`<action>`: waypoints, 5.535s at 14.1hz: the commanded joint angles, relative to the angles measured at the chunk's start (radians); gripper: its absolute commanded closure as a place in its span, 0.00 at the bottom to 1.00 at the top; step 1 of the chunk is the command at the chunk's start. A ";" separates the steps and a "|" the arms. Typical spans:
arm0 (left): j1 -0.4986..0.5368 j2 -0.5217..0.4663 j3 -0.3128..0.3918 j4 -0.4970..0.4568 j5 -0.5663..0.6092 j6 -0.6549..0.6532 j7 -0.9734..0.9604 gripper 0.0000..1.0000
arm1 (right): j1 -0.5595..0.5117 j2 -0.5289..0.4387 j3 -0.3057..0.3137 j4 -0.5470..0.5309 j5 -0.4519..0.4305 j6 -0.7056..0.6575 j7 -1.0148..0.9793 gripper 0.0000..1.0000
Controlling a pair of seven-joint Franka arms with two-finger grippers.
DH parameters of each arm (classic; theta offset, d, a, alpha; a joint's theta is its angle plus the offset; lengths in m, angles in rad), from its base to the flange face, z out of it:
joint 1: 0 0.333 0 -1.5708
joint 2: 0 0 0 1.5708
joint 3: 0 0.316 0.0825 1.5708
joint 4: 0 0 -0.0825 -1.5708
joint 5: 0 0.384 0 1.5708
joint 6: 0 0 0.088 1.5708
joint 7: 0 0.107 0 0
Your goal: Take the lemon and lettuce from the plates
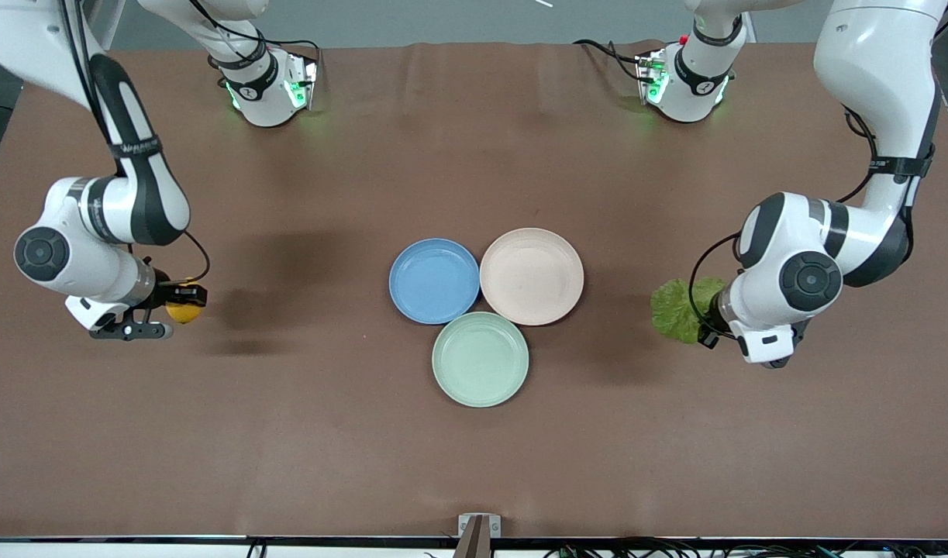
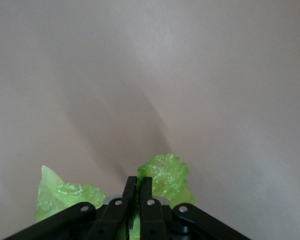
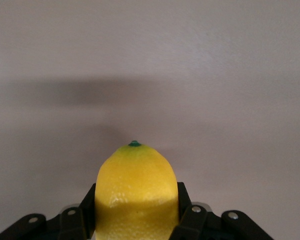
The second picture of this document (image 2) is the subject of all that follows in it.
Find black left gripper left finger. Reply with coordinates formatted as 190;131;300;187
4;175;138;240

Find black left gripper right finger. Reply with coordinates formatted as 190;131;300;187
139;176;252;240

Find green lettuce leaf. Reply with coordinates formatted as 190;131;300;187
34;152;196;240

